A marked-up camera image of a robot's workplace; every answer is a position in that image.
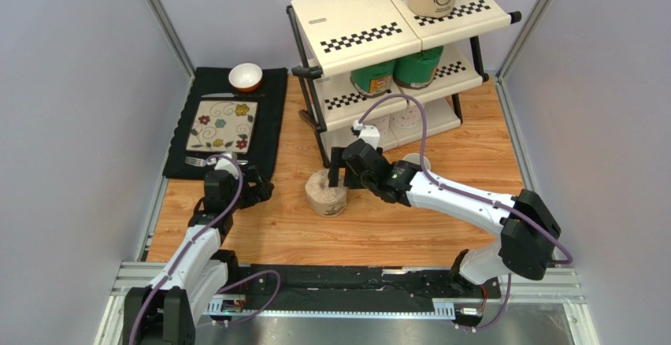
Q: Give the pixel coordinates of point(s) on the white orange-rimmed bowl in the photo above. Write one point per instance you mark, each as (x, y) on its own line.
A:
(246, 77)

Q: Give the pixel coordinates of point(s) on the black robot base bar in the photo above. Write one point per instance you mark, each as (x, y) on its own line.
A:
(346, 289)

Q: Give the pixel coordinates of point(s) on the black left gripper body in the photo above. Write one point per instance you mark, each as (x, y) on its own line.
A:
(234, 187)

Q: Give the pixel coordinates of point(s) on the silver knife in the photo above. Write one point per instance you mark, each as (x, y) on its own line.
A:
(224, 95)

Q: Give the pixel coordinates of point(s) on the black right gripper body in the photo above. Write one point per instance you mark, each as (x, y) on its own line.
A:
(346, 163)

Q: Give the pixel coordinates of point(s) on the cream checkered three-tier shelf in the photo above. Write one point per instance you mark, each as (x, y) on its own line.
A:
(336, 37)

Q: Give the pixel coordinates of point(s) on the floral square plate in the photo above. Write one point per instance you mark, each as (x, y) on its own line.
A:
(222, 125)

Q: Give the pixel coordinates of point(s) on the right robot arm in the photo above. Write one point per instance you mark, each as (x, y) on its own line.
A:
(526, 234)

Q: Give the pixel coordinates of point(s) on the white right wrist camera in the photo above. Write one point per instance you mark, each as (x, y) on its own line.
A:
(368, 133)

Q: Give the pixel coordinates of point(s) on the orange mug white inside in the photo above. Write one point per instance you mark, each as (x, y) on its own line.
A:
(416, 162)

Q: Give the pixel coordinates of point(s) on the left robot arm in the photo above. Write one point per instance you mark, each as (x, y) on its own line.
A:
(167, 309)

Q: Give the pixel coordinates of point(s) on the black cloth placemat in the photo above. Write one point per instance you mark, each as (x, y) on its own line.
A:
(265, 139)

